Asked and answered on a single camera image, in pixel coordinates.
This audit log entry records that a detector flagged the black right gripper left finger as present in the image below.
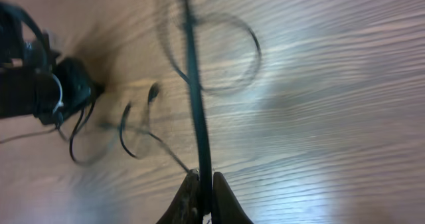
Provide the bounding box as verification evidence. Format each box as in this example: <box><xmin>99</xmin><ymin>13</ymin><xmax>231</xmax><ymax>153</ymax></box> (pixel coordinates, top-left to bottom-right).
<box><xmin>157</xmin><ymin>169</ymin><xmax>201</xmax><ymax>224</ymax></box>

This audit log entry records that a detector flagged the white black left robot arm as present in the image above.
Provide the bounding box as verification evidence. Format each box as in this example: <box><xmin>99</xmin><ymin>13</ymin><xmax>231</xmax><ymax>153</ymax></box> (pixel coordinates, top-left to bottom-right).
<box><xmin>1</xmin><ymin>2</ymin><xmax>104</xmax><ymax>126</ymax></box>

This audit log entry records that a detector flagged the black USB cable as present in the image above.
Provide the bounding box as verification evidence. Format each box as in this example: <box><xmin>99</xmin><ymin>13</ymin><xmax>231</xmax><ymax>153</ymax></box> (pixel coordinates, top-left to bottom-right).
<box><xmin>68</xmin><ymin>82</ymin><xmax>192</xmax><ymax>173</ymax></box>
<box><xmin>155</xmin><ymin>0</ymin><xmax>263</xmax><ymax>215</ymax></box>

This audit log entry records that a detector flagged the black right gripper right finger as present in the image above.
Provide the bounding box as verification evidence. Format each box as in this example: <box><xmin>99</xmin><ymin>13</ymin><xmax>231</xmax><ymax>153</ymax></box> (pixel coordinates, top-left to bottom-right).
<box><xmin>211</xmin><ymin>172</ymin><xmax>253</xmax><ymax>224</ymax></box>

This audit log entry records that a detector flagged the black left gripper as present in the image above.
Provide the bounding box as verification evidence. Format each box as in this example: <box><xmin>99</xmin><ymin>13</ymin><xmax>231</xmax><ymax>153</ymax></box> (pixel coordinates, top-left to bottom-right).
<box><xmin>38</xmin><ymin>57</ymin><xmax>105</xmax><ymax>125</ymax></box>

